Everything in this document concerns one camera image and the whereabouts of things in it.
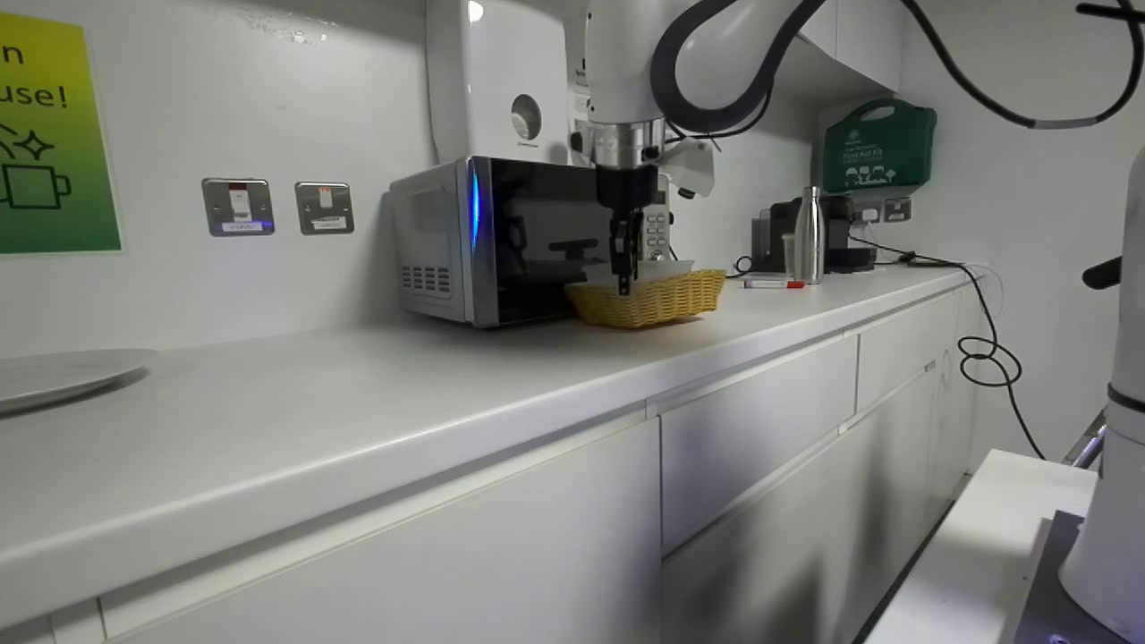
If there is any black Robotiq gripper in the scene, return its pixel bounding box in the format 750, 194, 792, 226
592, 118, 666, 302

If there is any brown wicker basket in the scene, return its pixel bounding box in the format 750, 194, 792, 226
562, 268, 729, 333

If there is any silver microwave oven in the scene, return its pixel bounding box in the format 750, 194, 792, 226
386, 152, 677, 333

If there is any green first aid box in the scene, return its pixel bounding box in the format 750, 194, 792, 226
818, 96, 943, 198

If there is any slim steel bottle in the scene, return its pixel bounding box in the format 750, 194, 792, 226
796, 183, 829, 286

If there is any black coffee machine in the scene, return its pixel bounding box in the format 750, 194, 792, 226
750, 194, 884, 277

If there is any wide white drawer front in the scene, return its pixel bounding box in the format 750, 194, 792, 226
659, 330, 864, 556

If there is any white cabinet door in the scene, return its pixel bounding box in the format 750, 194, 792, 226
101, 415, 664, 644

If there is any white lower drawer front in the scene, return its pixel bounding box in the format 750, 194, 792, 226
659, 354, 980, 644

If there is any white robot table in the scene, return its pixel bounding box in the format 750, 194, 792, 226
864, 442, 1103, 644

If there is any white wall water heater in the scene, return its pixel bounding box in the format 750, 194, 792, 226
424, 0, 592, 169

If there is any small white wall socket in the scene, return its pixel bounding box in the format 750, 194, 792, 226
855, 194, 915, 230

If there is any silver wall socket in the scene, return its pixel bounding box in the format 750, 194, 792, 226
294, 180, 357, 241
196, 176, 280, 241

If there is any black hanging power cable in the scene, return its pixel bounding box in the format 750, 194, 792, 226
853, 237, 1051, 461

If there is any black handle knob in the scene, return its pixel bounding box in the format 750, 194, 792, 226
1082, 250, 1138, 294

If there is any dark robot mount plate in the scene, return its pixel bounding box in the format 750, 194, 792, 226
999, 509, 1145, 644

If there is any green yellow wall poster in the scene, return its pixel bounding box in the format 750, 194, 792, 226
0, 11, 127, 256

